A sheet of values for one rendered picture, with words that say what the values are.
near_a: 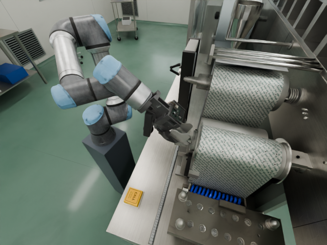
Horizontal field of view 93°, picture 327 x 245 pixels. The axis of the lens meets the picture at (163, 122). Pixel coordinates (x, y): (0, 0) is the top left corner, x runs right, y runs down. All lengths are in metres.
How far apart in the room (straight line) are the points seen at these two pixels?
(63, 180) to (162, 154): 1.44
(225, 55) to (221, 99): 0.16
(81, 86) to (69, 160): 1.78
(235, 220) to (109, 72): 0.67
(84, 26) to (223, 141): 0.72
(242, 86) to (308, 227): 0.45
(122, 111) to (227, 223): 0.70
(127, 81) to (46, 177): 1.95
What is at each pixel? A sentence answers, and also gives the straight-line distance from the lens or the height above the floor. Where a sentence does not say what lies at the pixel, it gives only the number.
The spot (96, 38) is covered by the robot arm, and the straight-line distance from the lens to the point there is 0.83.
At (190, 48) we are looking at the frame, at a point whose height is 1.44.
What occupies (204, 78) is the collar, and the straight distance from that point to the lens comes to 0.67.
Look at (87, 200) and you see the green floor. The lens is 1.93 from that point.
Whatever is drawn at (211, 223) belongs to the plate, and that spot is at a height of 1.03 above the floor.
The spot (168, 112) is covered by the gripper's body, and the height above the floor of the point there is 1.40.
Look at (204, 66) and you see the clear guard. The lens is 1.47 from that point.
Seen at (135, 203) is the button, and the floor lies 0.92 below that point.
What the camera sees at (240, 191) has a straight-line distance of 0.71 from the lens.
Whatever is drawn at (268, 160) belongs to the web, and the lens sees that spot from 0.56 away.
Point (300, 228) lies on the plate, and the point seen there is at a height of 1.18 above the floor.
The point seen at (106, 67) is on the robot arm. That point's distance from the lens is 0.43.
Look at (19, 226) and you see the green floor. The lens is 2.18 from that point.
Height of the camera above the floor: 1.71
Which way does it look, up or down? 48 degrees down
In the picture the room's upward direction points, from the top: straight up
